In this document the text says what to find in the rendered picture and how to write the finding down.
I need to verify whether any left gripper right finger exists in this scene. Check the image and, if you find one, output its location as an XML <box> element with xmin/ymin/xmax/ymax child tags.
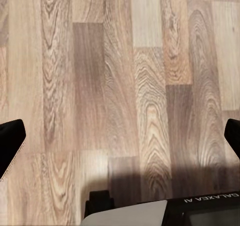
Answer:
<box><xmin>224</xmin><ymin>119</ymin><xmax>240</xmax><ymax>159</ymax></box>

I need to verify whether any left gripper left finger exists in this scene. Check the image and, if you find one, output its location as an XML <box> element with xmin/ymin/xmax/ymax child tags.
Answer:
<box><xmin>0</xmin><ymin>119</ymin><xmax>26</xmax><ymax>179</ymax></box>

